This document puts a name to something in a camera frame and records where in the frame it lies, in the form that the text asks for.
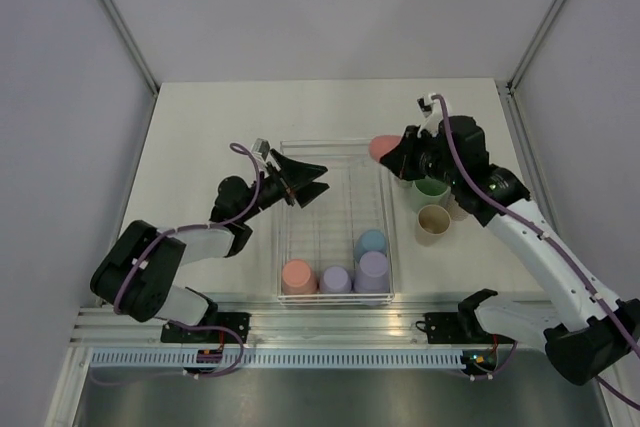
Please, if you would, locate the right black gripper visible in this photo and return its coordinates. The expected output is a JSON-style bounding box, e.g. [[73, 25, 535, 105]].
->
[[381, 125, 461, 187]]

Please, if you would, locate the left aluminium frame post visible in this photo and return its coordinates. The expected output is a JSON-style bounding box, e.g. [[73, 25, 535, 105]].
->
[[97, 0, 160, 99]]

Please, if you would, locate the small purple cup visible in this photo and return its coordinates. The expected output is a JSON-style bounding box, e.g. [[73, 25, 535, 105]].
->
[[320, 265, 352, 295]]

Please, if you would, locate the white slotted cable duct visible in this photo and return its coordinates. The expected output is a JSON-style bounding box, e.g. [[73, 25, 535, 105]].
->
[[90, 348, 464, 370]]

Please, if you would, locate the green cup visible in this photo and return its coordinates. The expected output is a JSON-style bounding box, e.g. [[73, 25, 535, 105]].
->
[[393, 177, 413, 189], [409, 178, 450, 212]]

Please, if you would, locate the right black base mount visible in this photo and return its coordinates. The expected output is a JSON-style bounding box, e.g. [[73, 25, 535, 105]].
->
[[414, 312, 471, 345]]

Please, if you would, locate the clear wire dish rack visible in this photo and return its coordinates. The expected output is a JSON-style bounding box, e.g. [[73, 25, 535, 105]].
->
[[273, 139, 396, 308]]

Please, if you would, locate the pink cup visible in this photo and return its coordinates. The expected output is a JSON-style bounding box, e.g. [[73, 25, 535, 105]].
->
[[368, 135, 402, 162], [281, 259, 318, 295]]

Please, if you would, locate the large purple cup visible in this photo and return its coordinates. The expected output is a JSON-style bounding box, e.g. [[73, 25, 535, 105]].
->
[[354, 251, 390, 293]]

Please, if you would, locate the aluminium front rail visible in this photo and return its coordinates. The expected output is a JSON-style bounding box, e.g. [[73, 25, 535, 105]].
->
[[69, 294, 458, 348]]

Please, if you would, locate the pink cup front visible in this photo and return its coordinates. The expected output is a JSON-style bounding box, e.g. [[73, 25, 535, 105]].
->
[[281, 259, 318, 295]]

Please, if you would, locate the light blue cup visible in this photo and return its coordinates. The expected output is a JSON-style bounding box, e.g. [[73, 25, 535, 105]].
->
[[354, 229, 388, 262]]

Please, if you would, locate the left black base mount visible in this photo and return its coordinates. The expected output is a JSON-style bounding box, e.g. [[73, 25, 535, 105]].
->
[[160, 311, 250, 345]]

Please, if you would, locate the beige cup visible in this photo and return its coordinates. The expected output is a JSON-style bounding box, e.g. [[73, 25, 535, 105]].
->
[[414, 205, 451, 246], [445, 195, 468, 222]]

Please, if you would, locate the aluminium frame post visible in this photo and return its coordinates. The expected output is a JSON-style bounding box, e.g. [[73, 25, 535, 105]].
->
[[505, 0, 569, 96], [97, 0, 160, 99]]

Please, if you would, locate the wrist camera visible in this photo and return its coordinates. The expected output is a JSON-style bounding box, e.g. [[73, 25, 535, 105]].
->
[[251, 138, 271, 163], [417, 96, 444, 137]]

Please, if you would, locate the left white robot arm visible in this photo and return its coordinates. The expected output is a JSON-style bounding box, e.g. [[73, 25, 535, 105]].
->
[[90, 143, 329, 346]]

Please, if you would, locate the right aluminium frame post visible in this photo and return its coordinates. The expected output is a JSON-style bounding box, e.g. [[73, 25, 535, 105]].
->
[[505, 0, 569, 96]]

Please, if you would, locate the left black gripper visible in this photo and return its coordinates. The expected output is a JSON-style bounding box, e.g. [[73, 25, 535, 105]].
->
[[239, 149, 329, 222]]

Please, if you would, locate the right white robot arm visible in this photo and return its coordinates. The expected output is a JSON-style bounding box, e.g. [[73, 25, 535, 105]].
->
[[369, 116, 639, 385]]

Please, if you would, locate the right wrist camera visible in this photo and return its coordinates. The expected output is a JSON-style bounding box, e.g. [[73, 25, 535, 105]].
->
[[417, 96, 444, 137]]

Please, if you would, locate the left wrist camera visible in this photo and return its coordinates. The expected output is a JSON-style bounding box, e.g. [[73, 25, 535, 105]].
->
[[251, 138, 271, 163]]

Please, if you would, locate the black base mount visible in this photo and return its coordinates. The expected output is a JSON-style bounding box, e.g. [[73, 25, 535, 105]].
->
[[414, 312, 471, 345], [160, 311, 250, 345]]

